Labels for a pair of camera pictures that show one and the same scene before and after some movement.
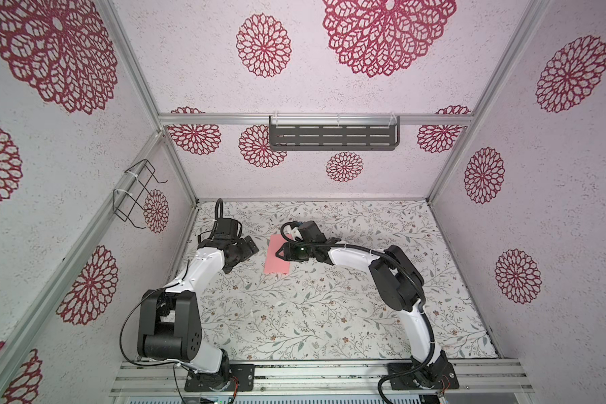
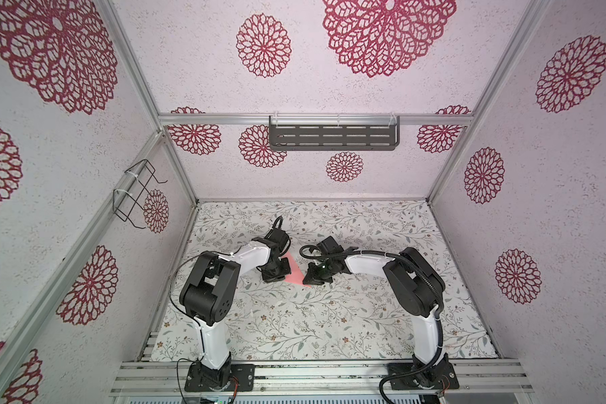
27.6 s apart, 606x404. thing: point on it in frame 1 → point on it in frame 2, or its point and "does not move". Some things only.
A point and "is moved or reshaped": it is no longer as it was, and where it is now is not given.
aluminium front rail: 320,379 does not move
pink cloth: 273,263 is moved or reshaped
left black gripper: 247,246 → 268,278
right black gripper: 289,251 → 311,276
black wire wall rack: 128,199 does not move
